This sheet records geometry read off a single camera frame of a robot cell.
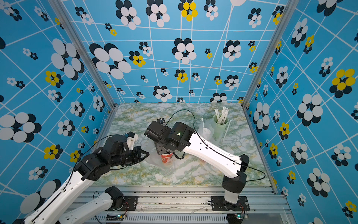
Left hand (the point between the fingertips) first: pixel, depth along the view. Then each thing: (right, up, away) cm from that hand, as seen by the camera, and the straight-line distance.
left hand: (152, 153), depth 67 cm
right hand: (+7, +4, -1) cm, 8 cm away
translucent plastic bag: (+8, -5, +1) cm, 9 cm away
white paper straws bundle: (+41, +16, +27) cm, 52 cm away
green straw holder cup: (+35, +11, +10) cm, 38 cm away
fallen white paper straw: (+45, +4, +33) cm, 56 cm away
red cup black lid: (+7, -2, 0) cm, 7 cm away
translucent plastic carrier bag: (+29, +13, +10) cm, 34 cm away
